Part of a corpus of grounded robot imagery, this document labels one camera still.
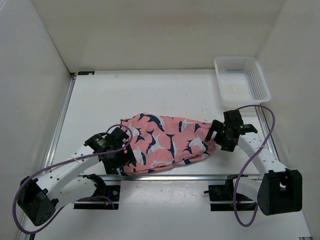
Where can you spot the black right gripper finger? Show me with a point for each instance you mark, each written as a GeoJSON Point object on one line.
{"type": "Point", "coordinates": [214, 127]}
{"type": "Point", "coordinates": [228, 146]}

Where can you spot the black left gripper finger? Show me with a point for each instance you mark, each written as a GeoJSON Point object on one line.
{"type": "Point", "coordinates": [130, 157]}
{"type": "Point", "coordinates": [114, 169]}

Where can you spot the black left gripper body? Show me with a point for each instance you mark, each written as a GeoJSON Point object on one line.
{"type": "Point", "coordinates": [114, 158]}

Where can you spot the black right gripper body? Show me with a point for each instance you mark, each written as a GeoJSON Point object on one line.
{"type": "Point", "coordinates": [222, 133]}

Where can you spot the pink shark print shorts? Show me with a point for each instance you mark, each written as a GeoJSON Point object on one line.
{"type": "Point", "coordinates": [162, 143]}

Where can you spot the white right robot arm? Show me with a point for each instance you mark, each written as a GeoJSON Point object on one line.
{"type": "Point", "coordinates": [280, 190]}

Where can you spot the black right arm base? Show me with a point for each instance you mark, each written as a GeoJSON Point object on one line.
{"type": "Point", "coordinates": [222, 201]}

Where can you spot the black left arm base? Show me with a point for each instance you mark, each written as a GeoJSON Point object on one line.
{"type": "Point", "coordinates": [107, 199]}

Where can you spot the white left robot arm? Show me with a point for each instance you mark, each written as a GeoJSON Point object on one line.
{"type": "Point", "coordinates": [41, 195]}

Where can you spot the white plastic mesh basket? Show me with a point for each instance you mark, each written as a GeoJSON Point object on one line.
{"type": "Point", "coordinates": [241, 81]}

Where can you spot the black label sticker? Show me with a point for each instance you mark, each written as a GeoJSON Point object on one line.
{"type": "Point", "coordinates": [86, 73]}

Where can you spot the aluminium table frame rail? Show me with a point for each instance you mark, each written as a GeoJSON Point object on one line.
{"type": "Point", "coordinates": [166, 206]}

